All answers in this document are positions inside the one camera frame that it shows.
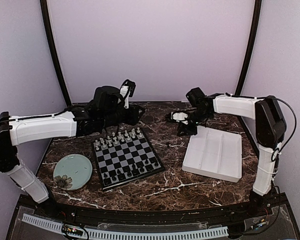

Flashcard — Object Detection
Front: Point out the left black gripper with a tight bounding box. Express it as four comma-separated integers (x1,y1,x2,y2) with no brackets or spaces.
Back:
100,103,145,129

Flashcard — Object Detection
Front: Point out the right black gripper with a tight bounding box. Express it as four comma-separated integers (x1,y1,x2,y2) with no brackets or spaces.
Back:
177,108,212,136

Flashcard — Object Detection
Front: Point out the white plastic tray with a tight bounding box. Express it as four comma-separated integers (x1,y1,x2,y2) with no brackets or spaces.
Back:
182,126,242,183

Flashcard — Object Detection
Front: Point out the black and white chessboard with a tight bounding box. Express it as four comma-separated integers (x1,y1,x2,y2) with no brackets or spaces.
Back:
91,127,165,191

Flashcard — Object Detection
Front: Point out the black chess pawn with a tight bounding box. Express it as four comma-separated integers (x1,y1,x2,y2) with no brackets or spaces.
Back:
132,164,138,176

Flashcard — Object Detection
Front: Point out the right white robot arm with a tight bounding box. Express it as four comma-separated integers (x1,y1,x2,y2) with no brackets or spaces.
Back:
167,88,287,196

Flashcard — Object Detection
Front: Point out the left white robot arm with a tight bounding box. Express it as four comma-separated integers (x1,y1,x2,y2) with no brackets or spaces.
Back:
0,104,145,218

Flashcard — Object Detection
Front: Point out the green floral ceramic plate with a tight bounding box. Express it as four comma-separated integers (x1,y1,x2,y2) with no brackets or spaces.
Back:
53,154,93,191

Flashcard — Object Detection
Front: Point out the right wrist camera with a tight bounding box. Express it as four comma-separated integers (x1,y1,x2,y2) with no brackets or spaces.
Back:
185,87,206,108

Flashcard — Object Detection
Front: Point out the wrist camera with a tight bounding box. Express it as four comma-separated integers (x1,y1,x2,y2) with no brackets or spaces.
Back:
92,79,137,113
185,87,206,108

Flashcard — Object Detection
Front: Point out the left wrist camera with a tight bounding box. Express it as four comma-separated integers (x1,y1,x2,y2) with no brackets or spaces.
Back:
92,79,137,113

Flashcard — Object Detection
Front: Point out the white slotted cable duct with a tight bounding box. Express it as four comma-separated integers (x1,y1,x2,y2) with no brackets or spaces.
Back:
21,213,229,240

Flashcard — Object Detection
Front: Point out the black front rail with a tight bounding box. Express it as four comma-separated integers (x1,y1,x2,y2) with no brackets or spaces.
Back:
17,194,288,226

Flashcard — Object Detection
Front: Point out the left black frame post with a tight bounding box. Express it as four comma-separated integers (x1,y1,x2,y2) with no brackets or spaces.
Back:
39,0,72,107

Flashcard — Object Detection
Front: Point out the black frame post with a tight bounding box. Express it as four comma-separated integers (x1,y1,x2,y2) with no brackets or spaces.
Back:
39,0,72,107
235,0,262,95

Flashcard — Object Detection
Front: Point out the right black frame post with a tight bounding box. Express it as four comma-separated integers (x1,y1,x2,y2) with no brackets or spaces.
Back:
235,0,262,95

